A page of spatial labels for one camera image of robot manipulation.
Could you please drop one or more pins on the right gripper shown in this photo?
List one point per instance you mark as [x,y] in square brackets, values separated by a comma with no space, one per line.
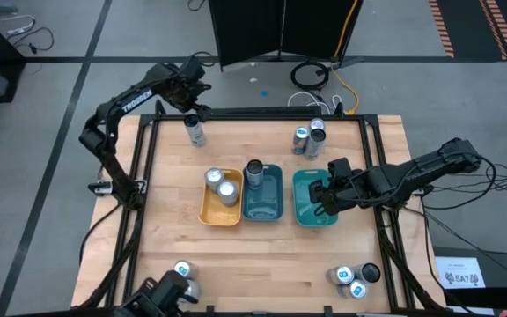
[350,189]

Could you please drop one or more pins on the white paper sign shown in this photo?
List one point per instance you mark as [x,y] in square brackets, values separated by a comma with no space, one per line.
[460,277]

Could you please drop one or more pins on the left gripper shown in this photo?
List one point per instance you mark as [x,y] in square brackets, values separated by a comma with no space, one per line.
[187,94]

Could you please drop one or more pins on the teal plastic bin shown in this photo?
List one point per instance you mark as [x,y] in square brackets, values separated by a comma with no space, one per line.
[304,216]

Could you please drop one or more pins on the black box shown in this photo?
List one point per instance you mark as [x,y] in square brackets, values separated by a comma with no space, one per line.
[504,273]

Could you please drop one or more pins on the black folding partition screen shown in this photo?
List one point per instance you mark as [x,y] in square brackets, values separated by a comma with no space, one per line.
[253,31]

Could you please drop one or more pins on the black mat with orange stripes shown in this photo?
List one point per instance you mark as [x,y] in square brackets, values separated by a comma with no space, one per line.
[469,26]

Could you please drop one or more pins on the white Celsius energy can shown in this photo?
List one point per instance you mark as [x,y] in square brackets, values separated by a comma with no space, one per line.
[369,273]
[196,136]
[314,147]

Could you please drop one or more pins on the dark cans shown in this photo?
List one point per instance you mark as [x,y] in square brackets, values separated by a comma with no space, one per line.
[254,168]

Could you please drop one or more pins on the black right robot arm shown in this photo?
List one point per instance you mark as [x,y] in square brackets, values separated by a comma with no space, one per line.
[429,165]

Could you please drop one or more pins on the black bulky device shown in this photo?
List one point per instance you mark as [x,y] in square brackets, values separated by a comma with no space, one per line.
[161,290]

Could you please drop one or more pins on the yellow plastic bin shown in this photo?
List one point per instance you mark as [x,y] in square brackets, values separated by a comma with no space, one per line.
[218,216]

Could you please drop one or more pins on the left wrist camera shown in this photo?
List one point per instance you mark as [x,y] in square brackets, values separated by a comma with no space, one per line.
[194,69]

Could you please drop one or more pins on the black aluminium table frame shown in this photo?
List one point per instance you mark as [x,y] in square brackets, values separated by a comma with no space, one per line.
[258,117]

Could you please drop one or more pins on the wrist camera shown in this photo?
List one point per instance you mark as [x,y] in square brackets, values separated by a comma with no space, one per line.
[194,69]
[340,167]

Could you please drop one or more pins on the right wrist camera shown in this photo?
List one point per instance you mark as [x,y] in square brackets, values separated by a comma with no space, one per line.
[340,167]

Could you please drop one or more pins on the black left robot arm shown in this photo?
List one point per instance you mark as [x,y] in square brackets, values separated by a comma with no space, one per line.
[137,100]

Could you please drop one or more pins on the dark blue plastic bin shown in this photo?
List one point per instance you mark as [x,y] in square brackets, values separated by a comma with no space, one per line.
[264,207]

